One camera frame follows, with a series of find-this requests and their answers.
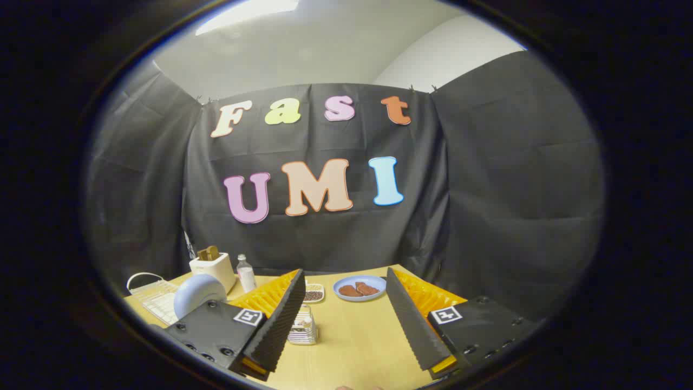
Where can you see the white toaster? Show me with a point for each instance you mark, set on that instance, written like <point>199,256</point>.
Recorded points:
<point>216,269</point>

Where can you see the black backdrop cloth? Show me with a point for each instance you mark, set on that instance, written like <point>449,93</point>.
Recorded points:
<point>487,189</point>

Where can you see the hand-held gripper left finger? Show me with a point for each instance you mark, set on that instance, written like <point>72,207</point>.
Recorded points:
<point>281,325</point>

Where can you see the light blue plate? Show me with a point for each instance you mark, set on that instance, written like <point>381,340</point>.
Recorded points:
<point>197,292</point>

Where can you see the white divided dish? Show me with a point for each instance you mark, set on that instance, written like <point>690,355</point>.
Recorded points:
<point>314,287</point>

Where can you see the small blue plate with food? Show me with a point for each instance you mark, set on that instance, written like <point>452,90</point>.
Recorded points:
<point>360,278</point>

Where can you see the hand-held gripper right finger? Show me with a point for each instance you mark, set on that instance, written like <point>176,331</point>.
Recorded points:
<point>414,325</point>

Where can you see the clear plastic bottle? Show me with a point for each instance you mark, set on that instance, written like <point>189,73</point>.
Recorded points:
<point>246,279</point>

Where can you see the brown food piece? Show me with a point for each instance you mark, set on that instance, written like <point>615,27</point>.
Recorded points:
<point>349,291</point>
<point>368,288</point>

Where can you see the brown toast slice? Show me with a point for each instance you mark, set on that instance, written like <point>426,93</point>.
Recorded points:
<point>202,254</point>
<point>213,252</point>

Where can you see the pile of dark red beans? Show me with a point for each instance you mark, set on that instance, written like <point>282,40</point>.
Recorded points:
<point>313,296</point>

